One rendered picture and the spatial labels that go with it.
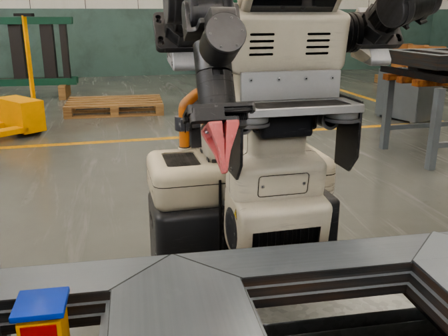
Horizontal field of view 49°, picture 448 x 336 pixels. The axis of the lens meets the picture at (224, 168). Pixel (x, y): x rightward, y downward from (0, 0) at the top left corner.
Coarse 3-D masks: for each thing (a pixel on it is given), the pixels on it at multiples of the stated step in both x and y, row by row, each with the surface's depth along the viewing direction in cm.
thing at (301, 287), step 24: (408, 264) 74; (264, 288) 70; (288, 288) 71; (312, 288) 71; (336, 288) 72; (360, 288) 72; (384, 288) 73; (408, 288) 73; (432, 288) 69; (0, 312) 64; (72, 312) 66; (96, 312) 66; (432, 312) 67
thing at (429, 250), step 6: (426, 240) 81; (432, 240) 81; (438, 240) 81; (444, 240) 81; (426, 246) 79; (432, 246) 79; (438, 246) 79; (444, 246) 79; (420, 252) 77; (426, 252) 77; (432, 252) 77; (438, 252) 77; (444, 252) 77; (414, 258) 75; (420, 258) 75; (426, 258) 75; (432, 258) 75
